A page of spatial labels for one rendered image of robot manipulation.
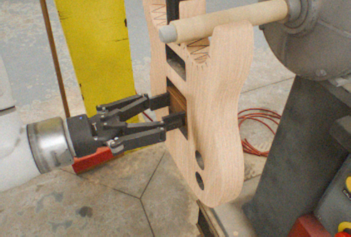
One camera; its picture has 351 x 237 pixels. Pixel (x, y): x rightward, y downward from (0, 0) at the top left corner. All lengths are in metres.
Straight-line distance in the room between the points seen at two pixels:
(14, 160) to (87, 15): 0.92
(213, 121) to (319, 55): 0.20
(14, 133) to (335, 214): 0.54
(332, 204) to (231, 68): 0.32
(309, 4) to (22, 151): 0.49
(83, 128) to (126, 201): 1.19
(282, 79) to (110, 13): 1.54
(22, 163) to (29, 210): 1.28
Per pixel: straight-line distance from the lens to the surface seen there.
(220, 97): 0.44
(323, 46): 0.52
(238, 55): 0.39
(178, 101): 0.58
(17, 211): 1.84
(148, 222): 1.63
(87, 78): 1.52
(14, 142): 0.54
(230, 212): 1.34
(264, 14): 0.49
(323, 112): 0.79
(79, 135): 0.54
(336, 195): 0.58
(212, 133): 0.48
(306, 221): 1.02
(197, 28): 0.43
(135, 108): 0.60
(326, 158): 0.84
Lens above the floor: 1.47
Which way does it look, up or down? 44 degrees down
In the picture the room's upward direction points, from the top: straight up
